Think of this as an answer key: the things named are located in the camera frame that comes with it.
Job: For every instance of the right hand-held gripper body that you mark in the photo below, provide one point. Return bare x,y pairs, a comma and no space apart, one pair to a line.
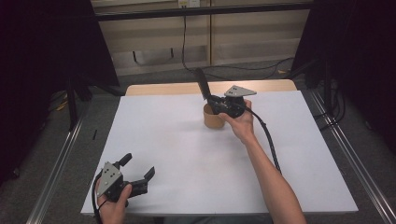
233,105

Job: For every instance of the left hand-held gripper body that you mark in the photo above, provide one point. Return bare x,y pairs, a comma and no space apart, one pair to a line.
109,180

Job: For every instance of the black spatula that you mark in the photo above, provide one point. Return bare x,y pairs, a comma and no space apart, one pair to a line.
203,82

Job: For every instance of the brown cup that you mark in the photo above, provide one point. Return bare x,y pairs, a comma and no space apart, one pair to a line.
212,121

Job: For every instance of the person's right hand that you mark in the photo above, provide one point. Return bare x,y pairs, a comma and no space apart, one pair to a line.
244,127

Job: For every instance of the dark curtain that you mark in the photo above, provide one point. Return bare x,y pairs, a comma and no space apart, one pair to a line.
37,77
358,62

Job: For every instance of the white wall outlet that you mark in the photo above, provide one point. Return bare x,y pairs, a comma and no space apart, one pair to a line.
188,3

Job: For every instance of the aluminium floor rail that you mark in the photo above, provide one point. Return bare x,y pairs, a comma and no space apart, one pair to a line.
53,177
358,165

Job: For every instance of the person's left hand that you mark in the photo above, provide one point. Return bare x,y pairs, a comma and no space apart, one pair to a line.
113,213

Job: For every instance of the black metal stand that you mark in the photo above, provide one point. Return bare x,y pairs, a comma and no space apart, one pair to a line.
72,105

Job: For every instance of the white table cover sheet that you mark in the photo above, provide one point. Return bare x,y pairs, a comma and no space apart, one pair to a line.
171,155

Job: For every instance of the black horizontal bar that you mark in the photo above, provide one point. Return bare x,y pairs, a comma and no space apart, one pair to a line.
202,11

